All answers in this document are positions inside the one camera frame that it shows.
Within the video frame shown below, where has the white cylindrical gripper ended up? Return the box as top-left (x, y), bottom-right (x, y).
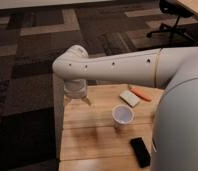
top-left (64, 79), bottom-right (92, 106)

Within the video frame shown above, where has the black rectangular eraser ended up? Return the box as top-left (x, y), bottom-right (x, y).
top-left (130, 137), bottom-right (151, 168)

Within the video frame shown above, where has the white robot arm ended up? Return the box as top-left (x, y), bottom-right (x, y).
top-left (52, 45), bottom-right (198, 171)

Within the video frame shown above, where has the clear plastic cup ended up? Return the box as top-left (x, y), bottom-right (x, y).
top-left (112, 105), bottom-right (134, 129)

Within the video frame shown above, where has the white sponge block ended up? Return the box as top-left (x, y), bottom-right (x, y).
top-left (120, 90), bottom-right (140, 107)

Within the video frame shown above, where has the orange carrot toy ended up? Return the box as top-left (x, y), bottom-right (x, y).
top-left (130, 87), bottom-right (152, 102)

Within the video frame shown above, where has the black office chair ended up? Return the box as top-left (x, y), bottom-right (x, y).
top-left (146, 0), bottom-right (197, 44)

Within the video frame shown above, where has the light wooden desk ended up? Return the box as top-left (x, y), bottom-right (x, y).
top-left (176, 0), bottom-right (198, 19)

